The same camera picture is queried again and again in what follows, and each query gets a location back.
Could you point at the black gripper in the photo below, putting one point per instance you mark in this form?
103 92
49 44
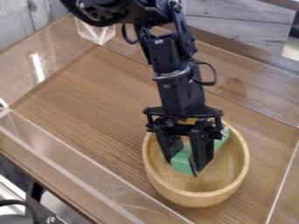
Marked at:
184 116

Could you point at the green rectangular block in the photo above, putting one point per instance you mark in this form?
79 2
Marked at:
180 161

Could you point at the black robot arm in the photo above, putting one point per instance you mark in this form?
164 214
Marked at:
162 31

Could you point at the brown wooden bowl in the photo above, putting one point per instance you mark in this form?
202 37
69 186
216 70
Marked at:
218 181

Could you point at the clear acrylic front wall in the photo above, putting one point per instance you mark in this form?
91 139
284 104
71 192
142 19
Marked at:
88 187

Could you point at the clear acrylic corner bracket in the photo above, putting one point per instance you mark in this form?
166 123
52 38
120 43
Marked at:
97 35

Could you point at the black table leg bracket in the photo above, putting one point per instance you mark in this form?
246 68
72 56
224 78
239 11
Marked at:
43 214

